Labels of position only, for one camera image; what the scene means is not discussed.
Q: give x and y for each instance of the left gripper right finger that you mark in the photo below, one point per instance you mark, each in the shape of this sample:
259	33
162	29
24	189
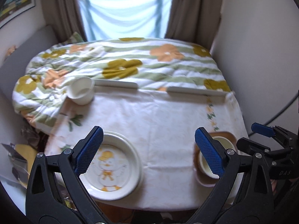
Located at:
254	199

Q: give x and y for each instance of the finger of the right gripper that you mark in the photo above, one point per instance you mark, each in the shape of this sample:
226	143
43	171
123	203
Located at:
250	147
262	130

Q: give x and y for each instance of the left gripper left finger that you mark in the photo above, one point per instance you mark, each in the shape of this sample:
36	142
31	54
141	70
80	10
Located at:
44	202

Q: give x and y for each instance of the cream ceramic bowl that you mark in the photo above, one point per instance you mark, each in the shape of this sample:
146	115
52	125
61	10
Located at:
210	162

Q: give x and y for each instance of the beige plastic basin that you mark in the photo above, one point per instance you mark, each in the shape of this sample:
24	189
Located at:
203	179

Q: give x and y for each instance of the duck pattern plate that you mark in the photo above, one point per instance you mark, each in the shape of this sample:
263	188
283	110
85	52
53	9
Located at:
116	170

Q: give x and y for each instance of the cream floral tablecloth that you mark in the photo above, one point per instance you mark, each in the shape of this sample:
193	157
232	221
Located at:
161	126

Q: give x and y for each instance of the floral striped quilt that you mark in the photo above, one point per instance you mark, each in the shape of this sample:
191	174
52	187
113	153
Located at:
152	63

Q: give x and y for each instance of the grey headboard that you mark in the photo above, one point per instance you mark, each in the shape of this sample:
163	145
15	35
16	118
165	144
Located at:
14	66

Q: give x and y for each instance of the right brown curtain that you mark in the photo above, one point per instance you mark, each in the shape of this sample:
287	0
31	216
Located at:
194	21

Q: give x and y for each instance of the brown curtain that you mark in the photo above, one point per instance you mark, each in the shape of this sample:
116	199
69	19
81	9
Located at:
64	17
194	21

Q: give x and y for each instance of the blue window cloth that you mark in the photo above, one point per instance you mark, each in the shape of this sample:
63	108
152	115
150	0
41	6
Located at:
107	19

